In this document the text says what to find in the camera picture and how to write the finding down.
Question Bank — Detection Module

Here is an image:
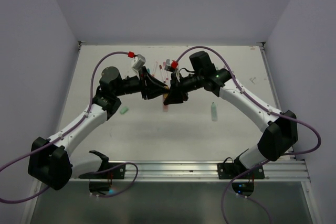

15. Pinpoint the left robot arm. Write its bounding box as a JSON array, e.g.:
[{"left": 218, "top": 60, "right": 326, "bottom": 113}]
[{"left": 28, "top": 67, "right": 169, "bottom": 190}]

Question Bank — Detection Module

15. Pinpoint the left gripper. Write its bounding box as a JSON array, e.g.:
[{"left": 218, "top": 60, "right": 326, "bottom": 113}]
[{"left": 113, "top": 66, "right": 169, "bottom": 100}]

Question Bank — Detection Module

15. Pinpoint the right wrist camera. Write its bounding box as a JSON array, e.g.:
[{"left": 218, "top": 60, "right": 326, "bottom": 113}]
[{"left": 164, "top": 59, "right": 180, "bottom": 79}]

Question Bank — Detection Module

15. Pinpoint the orange pink highlighter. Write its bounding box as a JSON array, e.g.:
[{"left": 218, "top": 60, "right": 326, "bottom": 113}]
[{"left": 162, "top": 93, "right": 170, "bottom": 112}]

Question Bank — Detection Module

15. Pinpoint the aluminium rail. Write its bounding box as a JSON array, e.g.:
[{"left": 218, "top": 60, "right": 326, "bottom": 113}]
[{"left": 34, "top": 159, "right": 312, "bottom": 182}]

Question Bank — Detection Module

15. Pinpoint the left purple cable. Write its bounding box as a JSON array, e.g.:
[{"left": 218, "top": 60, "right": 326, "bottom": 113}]
[{"left": 0, "top": 50, "right": 136, "bottom": 204}]

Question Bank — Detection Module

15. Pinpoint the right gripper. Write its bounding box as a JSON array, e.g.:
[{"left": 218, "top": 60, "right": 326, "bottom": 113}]
[{"left": 164, "top": 71, "right": 204, "bottom": 104}]

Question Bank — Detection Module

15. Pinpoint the pink cap marker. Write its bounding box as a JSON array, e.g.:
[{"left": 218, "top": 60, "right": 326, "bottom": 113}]
[{"left": 163, "top": 62, "right": 169, "bottom": 81}]

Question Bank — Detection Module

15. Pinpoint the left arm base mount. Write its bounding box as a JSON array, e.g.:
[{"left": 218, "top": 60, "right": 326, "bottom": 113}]
[{"left": 79, "top": 162, "right": 139, "bottom": 199}]

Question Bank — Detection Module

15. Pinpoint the orange cap marker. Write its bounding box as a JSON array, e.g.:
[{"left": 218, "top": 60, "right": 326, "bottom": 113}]
[{"left": 152, "top": 61, "right": 158, "bottom": 76}]

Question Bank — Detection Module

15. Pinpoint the green highlighter cap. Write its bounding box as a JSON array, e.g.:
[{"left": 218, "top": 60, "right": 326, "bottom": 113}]
[{"left": 120, "top": 106, "right": 129, "bottom": 115}]

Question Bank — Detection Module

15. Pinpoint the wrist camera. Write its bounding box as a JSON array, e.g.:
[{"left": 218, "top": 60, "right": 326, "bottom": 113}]
[
  {"left": 131, "top": 54, "right": 146, "bottom": 71},
  {"left": 164, "top": 59, "right": 180, "bottom": 79}
]

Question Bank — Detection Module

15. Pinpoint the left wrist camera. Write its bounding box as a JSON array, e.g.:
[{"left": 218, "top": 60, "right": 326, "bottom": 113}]
[{"left": 131, "top": 54, "right": 146, "bottom": 71}]

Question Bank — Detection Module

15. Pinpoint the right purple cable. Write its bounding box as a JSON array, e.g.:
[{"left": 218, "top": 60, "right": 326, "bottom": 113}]
[{"left": 170, "top": 46, "right": 322, "bottom": 156}]

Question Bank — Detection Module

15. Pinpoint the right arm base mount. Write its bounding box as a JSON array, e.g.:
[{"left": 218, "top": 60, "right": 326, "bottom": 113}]
[{"left": 217, "top": 157, "right": 265, "bottom": 197}]

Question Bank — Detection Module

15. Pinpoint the purple cable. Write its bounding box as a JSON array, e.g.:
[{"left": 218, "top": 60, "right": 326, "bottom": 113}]
[
  {"left": 0, "top": 50, "right": 136, "bottom": 204},
  {"left": 170, "top": 46, "right": 322, "bottom": 156}
]

